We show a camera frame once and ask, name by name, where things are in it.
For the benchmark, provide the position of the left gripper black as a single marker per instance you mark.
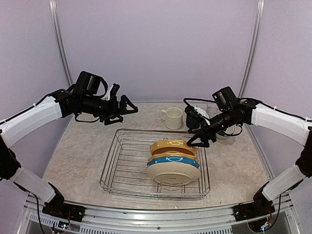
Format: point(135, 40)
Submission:
point(114, 111)

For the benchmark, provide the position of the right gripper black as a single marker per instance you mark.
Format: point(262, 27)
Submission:
point(202, 133)

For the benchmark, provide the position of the dark blue mug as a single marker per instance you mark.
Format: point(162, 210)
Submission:
point(193, 119)

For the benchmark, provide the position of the white blue-rimmed bowl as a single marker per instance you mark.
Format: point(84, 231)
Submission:
point(228, 133)

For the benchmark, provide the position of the tall clear glass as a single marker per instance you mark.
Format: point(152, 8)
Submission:
point(212, 109)

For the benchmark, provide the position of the yellow oval dish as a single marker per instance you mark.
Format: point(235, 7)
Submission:
point(172, 145)
point(173, 154)

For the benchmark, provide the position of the white ribbed mug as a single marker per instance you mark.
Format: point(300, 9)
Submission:
point(172, 118)

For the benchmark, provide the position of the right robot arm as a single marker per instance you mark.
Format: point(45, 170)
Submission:
point(275, 122)

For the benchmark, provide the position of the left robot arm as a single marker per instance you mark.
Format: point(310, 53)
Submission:
point(89, 95)

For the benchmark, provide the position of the blue oval dish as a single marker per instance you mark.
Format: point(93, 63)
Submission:
point(174, 159)

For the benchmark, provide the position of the cream plate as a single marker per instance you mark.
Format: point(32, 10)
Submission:
point(173, 174)

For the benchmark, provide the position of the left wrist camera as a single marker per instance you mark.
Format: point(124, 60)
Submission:
point(112, 90)

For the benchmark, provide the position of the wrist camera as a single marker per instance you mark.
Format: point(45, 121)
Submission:
point(112, 90)
point(202, 113)

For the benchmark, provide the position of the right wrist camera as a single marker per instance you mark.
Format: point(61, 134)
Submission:
point(202, 113)

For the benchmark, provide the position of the wire dish rack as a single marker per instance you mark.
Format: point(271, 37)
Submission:
point(146, 164)

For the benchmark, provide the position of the right frame post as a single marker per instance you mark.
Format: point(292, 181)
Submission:
point(253, 47)

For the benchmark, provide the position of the frame post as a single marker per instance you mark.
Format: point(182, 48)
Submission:
point(59, 41)
point(253, 47)

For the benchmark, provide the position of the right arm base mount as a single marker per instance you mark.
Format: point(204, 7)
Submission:
point(258, 207)

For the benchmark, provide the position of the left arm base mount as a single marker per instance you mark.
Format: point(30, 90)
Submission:
point(63, 209)

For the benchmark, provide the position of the left frame post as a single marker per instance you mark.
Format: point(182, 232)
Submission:
point(59, 41)

